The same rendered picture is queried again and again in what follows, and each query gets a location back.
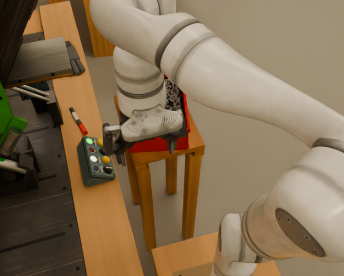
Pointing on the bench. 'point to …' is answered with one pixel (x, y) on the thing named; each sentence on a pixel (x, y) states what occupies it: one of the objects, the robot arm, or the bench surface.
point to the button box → (88, 173)
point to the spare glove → (74, 58)
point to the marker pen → (78, 121)
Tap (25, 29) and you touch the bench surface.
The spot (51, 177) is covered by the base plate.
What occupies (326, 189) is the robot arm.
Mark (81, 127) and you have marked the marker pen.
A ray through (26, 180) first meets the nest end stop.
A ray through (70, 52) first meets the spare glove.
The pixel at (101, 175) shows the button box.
